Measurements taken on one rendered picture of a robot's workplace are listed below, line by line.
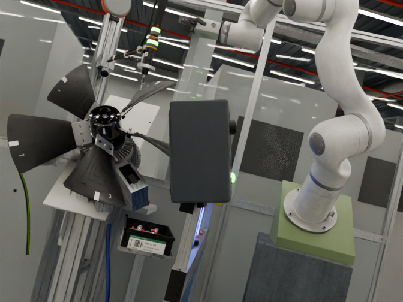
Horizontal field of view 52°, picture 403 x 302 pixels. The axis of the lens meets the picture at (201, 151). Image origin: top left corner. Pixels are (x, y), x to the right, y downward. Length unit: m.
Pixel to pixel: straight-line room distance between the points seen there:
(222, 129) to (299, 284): 0.76
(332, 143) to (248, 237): 1.23
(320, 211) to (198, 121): 0.77
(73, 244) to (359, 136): 1.18
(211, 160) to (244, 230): 1.57
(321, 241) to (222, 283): 1.01
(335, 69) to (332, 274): 0.63
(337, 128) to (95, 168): 0.82
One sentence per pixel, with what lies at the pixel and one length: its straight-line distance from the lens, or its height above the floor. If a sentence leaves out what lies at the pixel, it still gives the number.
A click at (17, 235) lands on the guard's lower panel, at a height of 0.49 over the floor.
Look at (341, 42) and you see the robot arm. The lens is 1.26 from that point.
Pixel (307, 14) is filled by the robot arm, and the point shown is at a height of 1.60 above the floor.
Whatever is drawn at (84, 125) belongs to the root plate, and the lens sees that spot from 1.66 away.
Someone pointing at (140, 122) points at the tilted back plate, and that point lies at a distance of 2.00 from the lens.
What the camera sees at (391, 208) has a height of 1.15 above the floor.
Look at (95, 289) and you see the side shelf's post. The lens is 2.31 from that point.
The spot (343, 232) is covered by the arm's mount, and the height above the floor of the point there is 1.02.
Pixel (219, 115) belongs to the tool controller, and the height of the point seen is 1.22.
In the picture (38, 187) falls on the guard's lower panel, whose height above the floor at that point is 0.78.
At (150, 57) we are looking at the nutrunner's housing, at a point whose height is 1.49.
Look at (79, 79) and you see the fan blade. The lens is 1.85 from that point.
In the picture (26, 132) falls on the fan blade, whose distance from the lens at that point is 1.66.
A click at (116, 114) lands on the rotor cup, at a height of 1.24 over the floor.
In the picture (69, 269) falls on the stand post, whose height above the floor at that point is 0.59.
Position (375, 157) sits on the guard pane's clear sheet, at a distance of 2.43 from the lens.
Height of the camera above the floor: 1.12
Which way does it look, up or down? 2 degrees up
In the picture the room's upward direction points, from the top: 14 degrees clockwise
